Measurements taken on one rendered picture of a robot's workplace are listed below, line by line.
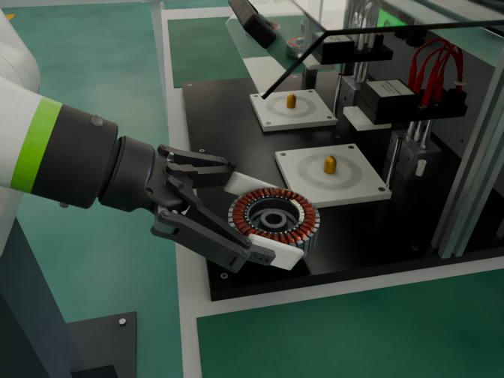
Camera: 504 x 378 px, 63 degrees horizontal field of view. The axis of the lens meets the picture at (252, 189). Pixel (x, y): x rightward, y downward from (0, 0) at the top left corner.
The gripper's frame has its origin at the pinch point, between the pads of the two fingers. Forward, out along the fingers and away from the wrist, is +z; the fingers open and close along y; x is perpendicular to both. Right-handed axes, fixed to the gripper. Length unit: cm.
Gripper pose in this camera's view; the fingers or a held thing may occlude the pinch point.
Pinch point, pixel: (271, 221)
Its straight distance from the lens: 51.1
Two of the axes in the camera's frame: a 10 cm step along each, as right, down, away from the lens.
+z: 8.5, 3.0, 4.3
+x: 4.9, -7.4, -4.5
